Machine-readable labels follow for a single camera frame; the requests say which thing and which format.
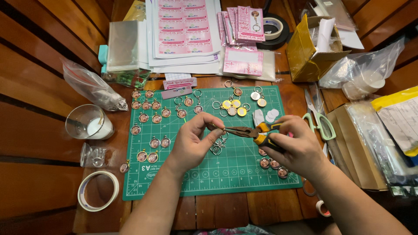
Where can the person's right hand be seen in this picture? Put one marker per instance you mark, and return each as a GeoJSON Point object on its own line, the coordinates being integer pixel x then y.
{"type": "Point", "coordinates": [303, 153]}

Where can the person's left hand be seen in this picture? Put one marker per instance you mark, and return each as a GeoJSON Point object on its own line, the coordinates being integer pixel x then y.
{"type": "Point", "coordinates": [189, 143]}

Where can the round photo pendant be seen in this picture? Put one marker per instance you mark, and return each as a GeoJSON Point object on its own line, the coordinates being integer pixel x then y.
{"type": "Point", "coordinates": [262, 152]}
{"type": "Point", "coordinates": [274, 164]}
{"type": "Point", "coordinates": [264, 163]}
{"type": "Point", "coordinates": [282, 172]}

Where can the stack of brown envelopes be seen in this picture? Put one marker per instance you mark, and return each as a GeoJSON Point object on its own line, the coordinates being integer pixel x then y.
{"type": "Point", "coordinates": [346, 143]}

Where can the pile of white round discs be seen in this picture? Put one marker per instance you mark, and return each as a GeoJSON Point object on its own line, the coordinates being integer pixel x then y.
{"type": "Point", "coordinates": [272, 115]}

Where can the group of photo pendants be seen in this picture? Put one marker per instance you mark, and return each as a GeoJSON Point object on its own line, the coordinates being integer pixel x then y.
{"type": "Point", "coordinates": [156, 105]}

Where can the green cutting mat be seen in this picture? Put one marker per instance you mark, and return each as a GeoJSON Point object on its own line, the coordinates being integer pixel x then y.
{"type": "Point", "coordinates": [228, 176]}

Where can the pink label strip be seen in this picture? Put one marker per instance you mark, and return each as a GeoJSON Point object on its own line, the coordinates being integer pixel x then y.
{"type": "Point", "coordinates": [176, 92]}
{"type": "Point", "coordinates": [179, 83]}

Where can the small white tape roll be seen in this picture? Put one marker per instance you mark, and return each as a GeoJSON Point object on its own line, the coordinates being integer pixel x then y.
{"type": "Point", "coordinates": [320, 209]}

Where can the white paper scrap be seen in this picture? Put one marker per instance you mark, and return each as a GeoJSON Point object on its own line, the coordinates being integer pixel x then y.
{"type": "Point", "coordinates": [258, 116]}

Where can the pile of clear plastic packages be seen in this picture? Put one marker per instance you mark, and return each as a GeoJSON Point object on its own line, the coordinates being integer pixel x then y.
{"type": "Point", "coordinates": [375, 143]}

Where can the shiny green packet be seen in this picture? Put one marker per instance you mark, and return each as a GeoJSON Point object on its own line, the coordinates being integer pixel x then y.
{"type": "Point", "coordinates": [129, 78]}

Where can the pile of clear sleeves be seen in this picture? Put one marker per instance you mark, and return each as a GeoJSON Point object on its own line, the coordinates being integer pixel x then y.
{"type": "Point", "coordinates": [269, 65]}

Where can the glass cup with white content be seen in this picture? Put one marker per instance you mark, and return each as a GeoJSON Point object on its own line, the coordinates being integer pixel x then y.
{"type": "Point", "coordinates": [94, 127]}

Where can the floral patterned garment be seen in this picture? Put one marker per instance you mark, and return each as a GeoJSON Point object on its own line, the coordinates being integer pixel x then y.
{"type": "Point", "coordinates": [232, 230]}

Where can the small clear plastic bag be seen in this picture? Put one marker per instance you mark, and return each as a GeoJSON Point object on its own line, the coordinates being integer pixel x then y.
{"type": "Point", "coordinates": [93, 156]}

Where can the pink backing card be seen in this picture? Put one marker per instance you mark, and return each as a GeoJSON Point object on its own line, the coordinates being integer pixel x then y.
{"type": "Point", "coordinates": [243, 62]}

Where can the cardboard box with yellow tape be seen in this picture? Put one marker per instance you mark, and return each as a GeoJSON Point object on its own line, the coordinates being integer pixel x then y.
{"type": "Point", "coordinates": [303, 55]}

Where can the plastic bag with white cups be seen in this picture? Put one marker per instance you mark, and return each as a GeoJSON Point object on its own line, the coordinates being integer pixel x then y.
{"type": "Point", "coordinates": [362, 75]}

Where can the yellow courier bag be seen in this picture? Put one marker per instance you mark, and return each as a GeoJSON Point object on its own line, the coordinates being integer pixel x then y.
{"type": "Point", "coordinates": [398, 114]}

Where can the stack of pink label sheets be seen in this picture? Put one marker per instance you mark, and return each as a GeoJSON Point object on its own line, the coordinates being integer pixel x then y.
{"type": "Point", "coordinates": [184, 32]}

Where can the zip bag with key rings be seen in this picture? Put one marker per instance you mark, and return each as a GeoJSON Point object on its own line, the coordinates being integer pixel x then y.
{"type": "Point", "coordinates": [88, 85]}

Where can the large white tape roll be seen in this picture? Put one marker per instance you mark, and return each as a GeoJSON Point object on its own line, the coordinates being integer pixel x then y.
{"type": "Point", "coordinates": [83, 195]}

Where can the stack of clear plastic sleeves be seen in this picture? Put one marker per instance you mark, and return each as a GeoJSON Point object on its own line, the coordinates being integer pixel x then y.
{"type": "Point", "coordinates": [122, 45]}

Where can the black tape roll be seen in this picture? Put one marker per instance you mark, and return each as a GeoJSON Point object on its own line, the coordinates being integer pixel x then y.
{"type": "Point", "coordinates": [285, 36]}

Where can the beige masking tape roll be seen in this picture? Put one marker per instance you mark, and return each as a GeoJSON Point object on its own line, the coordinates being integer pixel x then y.
{"type": "Point", "coordinates": [277, 32]}

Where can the teal plastic tool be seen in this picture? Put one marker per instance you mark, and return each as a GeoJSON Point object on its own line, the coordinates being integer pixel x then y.
{"type": "Point", "coordinates": [102, 54]}

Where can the stack of packaged pink cards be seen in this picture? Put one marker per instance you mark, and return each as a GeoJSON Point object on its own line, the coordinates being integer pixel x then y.
{"type": "Point", "coordinates": [248, 24]}

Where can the clear bag with papers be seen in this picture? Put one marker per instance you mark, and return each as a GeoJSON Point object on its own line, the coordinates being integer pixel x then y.
{"type": "Point", "coordinates": [339, 16]}

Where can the yellow packet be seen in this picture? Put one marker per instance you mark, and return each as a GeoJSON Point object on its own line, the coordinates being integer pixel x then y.
{"type": "Point", "coordinates": [135, 11]}

